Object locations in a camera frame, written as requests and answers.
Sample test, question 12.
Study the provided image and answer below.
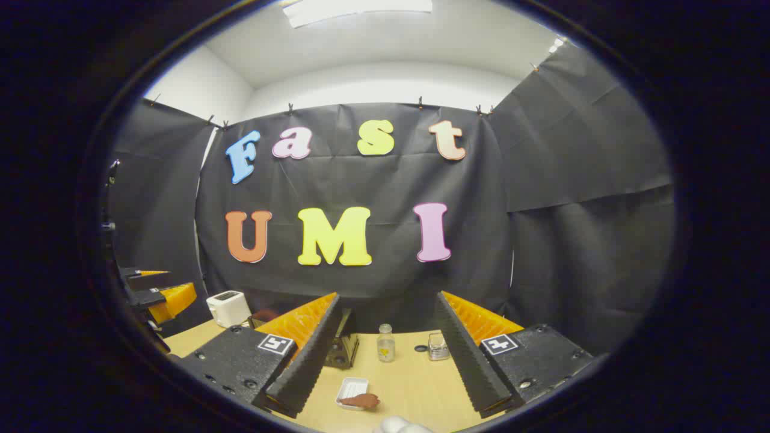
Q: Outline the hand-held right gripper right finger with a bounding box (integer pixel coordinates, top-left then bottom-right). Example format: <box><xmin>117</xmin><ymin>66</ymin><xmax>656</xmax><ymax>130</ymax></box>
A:
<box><xmin>433</xmin><ymin>290</ymin><xmax>595</xmax><ymax>420</ymax></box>

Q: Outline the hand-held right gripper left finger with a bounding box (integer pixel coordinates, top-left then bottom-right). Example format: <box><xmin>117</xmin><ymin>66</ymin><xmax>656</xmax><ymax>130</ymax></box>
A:
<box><xmin>179</xmin><ymin>292</ymin><xmax>343</xmax><ymax>419</ymax></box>

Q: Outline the black electric oven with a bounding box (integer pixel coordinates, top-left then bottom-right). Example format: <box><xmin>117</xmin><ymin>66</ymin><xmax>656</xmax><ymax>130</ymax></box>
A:
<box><xmin>248</xmin><ymin>308</ymin><xmax>360</xmax><ymax>369</ymax></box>

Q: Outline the brown meat steak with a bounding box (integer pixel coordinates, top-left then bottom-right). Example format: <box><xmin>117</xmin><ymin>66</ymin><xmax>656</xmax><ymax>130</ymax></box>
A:
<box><xmin>338</xmin><ymin>393</ymin><xmax>381</xmax><ymax>410</ymax></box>

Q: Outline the white rectangular tray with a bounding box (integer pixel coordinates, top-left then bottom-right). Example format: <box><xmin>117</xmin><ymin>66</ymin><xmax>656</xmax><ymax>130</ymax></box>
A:
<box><xmin>336</xmin><ymin>377</ymin><xmax>369</xmax><ymax>411</ymax></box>

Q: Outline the white toaster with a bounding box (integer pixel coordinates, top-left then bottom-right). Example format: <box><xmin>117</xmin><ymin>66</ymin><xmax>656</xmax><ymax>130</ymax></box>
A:
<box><xmin>206</xmin><ymin>290</ymin><xmax>252</xmax><ymax>328</ymax></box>

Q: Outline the clear glass bottle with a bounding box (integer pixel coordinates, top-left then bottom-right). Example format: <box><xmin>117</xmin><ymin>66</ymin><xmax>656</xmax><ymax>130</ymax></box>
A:
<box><xmin>377</xmin><ymin>324</ymin><xmax>396</xmax><ymax>363</ymax></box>

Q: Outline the large ceiling light panel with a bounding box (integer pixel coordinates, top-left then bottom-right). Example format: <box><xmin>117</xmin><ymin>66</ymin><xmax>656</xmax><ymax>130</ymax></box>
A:
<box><xmin>282</xmin><ymin>0</ymin><xmax>434</xmax><ymax>29</ymax></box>

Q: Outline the metal wire basket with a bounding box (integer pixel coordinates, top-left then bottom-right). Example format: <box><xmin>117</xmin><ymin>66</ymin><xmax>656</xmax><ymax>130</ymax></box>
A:
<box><xmin>428</xmin><ymin>332</ymin><xmax>451</xmax><ymax>361</ymax></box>

